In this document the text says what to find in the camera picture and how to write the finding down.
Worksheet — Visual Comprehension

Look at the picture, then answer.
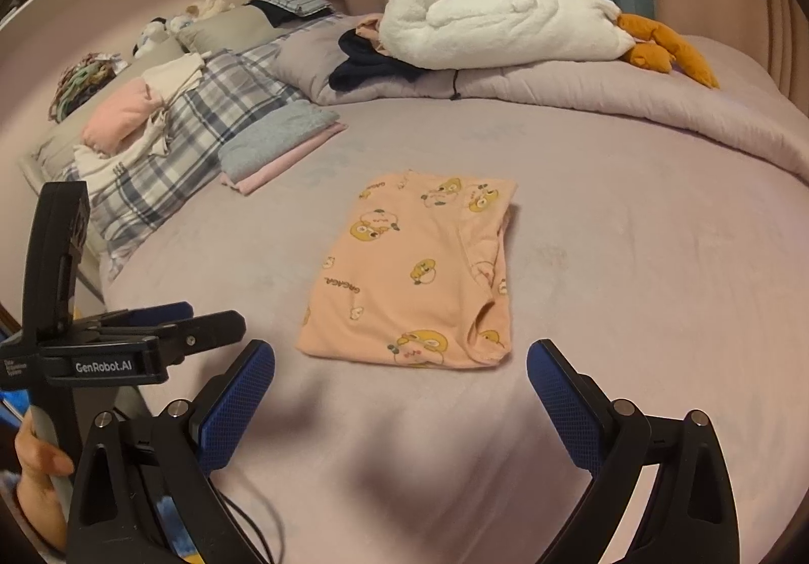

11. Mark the white garment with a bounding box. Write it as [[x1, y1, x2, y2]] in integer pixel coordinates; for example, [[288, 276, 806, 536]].
[[72, 54, 206, 179]]

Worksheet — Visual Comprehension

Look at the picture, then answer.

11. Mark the cream plush toy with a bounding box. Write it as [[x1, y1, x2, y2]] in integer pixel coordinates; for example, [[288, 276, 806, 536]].
[[186, 0, 236, 22]]

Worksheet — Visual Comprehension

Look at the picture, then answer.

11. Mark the person's left hand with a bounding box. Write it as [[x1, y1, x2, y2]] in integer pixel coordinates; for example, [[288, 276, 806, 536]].
[[14, 415, 75, 553]]

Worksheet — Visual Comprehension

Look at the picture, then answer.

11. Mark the black white plush toy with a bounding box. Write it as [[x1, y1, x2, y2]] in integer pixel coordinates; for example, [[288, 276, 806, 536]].
[[131, 16, 191, 58]]

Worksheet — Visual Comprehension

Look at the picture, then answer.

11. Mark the pink padded wall panel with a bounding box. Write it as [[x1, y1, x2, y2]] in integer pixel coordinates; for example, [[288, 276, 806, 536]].
[[752, 0, 809, 116]]

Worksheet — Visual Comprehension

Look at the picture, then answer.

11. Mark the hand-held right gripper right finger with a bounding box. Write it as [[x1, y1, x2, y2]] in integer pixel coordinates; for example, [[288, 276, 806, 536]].
[[526, 340, 740, 564]]

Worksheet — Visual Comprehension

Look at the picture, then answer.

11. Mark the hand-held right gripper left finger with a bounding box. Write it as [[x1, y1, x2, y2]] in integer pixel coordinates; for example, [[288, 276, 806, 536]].
[[66, 340, 277, 564]]

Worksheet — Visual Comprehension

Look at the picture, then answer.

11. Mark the striped pillow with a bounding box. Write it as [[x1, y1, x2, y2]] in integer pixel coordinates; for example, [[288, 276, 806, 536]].
[[243, 0, 336, 28]]

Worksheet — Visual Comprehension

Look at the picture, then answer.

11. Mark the folded grey towel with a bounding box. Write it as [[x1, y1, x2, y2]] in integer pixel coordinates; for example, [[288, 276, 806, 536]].
[[218, 100, 342, 176]]

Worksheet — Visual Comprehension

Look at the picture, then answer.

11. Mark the bed with lilac sheet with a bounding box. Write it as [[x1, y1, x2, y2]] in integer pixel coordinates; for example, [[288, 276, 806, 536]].
[[101, 33, 809, 564]]

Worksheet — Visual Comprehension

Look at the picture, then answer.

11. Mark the black cable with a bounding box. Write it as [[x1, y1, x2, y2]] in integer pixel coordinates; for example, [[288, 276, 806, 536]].
[[211, 485, 283, 564]]

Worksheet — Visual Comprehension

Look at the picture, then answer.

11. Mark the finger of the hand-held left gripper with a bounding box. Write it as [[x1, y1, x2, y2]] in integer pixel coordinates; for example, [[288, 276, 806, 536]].
[[76, 302, 194, 331], [104, 311, 247, 369]]

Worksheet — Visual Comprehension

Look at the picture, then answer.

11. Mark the white goose plush toy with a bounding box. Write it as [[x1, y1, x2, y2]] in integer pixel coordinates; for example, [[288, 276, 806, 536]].
[[378, 0, 720, 90]]

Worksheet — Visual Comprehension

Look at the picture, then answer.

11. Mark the navy garment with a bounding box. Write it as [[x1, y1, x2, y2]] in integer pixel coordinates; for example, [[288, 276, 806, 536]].
[[329, 28, 437, 92]]

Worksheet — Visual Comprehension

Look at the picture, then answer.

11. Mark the lilac quilt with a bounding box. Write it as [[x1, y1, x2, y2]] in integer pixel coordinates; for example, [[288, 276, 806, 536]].
[[268, 11, 809, 186]]

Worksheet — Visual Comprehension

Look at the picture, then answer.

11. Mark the plaid blanket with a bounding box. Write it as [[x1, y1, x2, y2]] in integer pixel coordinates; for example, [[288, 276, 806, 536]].
[[63, 47, 317, 284]]

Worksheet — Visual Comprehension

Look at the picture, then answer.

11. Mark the peach printed shirt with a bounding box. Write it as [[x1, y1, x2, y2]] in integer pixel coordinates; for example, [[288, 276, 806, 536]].
[[296, 171, 520, 370]]

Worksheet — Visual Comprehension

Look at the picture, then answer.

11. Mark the pink garment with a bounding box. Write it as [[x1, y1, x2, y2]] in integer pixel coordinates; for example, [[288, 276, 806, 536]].
[[81, 77, 168, 154]]

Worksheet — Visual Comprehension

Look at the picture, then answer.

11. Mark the folded pink cloth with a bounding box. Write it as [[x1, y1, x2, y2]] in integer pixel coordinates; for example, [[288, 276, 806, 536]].
[[220, 122, 348, 197]]

